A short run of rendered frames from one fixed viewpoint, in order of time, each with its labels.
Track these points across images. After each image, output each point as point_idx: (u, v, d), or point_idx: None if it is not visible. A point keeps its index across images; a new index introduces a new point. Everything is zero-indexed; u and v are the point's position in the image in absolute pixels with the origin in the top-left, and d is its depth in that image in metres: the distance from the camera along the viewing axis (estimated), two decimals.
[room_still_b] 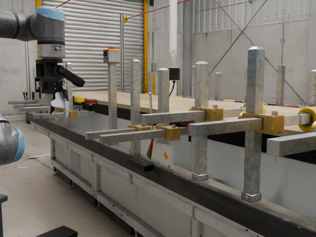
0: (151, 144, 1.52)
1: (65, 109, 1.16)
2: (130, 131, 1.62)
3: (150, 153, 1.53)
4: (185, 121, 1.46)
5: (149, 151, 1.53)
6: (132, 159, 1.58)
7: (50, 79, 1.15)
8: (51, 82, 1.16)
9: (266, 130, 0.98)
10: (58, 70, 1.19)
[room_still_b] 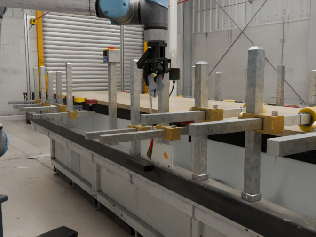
0: (151, 144, 1.52)
1: (158, 91, 1.38)
2: (130, 131, 1.62)
3: (150, 153, 1.53)
4: (185, 121, 1.46)
5: (149, 151, 1.53)
6: (132, 159, 1.58)
7: None
8: None
9: (266, 130, 0.98)
10: None
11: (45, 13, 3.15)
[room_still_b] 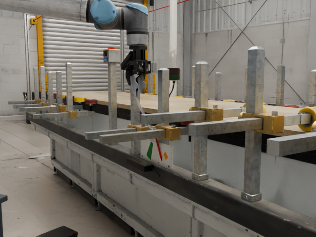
0: (157, 146, 1.47)
1: (140, 90, 1.50)
2: (130, 131, 1.62)
3: (160, 154, 1.45)
4: (185, 121, 1.46)
5: (159, 154, 1.46)
6: (132, 159, 1.58)
7: None
8: None
9: (266, 130, 0.98)
10: None
11: None
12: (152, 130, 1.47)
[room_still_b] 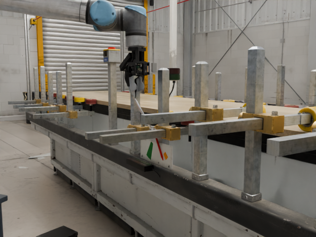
0: (158, 146, 1.47)
1: (139, 91, 1.51)
2: (130, 131, 1.62)
3: (161, 154, 1.45)
4: (185, 121, 1.46)
5: (160, 154, 1.45)
6: (132, 159, 1.58)
7: None
8: None
9: (266, 130, 0.98)
10: None
11: None
12: (152, 130, 1.47)
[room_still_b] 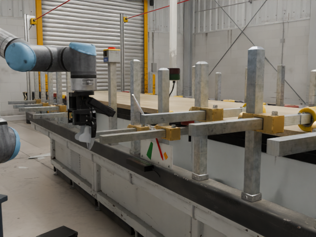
0: (158, 146, 1.47)
1: (90, 143, 1.24)
2: (130, 131, 1.62)
3: (161, 154, 1.45)
4: (185, 121, 1.46)
5: (160, 154, 1.45)
6: (132, 159, 1.58)
7: (82, 111, 1.19)
8: (82, 114, 1.20)
9: (266, 130, 0.98)
10: (89, 102, 1.22)
11: (45, 13, 3.15)
12: (152, 130, 1.47)
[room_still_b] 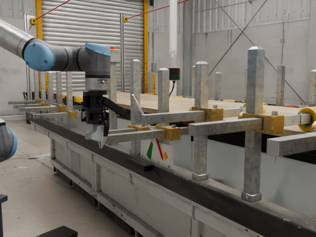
0: (158, 146, 1.47)
1: (102, 142, 1.27)
2: (130, 131, 1.62)
3: (161, 154, 1.45)
4: (188, 121, 1.47)
5: (160, 154, 1.45)
6: (132, 159, 1.58)
7: (95, 110, 1.22)
8: (96, 113, 1.23)
9: (266, 130, 0.98)
10: (103, 101, 1.25)
11: (45, 13, 3.15)
12: (152, 130, 1.47)
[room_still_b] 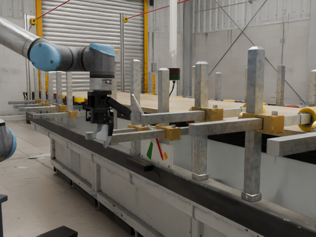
0: (158, 146, 1.47)
1: (106, 142, 1.28)
2: (130, 131, 1.62)
3: (161, 154, 1.45)
4: (191, 121, 1.48)
5: (160, 154, 1.45)
6: (132, 159, 1.58)
7: (100, 110, 1.23)
8: (101, 113, 1.24)
9: (266, 130, 0.98)
10: (107, 101, 1.26)
11: (45, 13, 3.15)
12: (152, 130, 1.47)
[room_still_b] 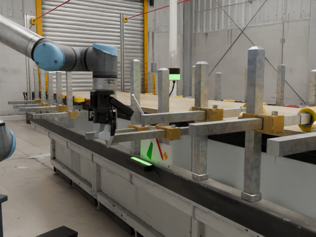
0: (158, 146, 1.47)
1: (108, 141, 1.28)
2: (130, 131, 1.62)
3: (161, 154, 1.45)
4: (192, 121, 1.48)
5: (160, 154, 1.45)
6: (132, 159, 1.58)
7: (102, 110, 1.24)
8: (104, 113, 1.24)
9: (266, 130, 0.98)
10: (110, 101, 1.27)
11: (45, 13, 3.15)
12: (152, 130, 1.47)
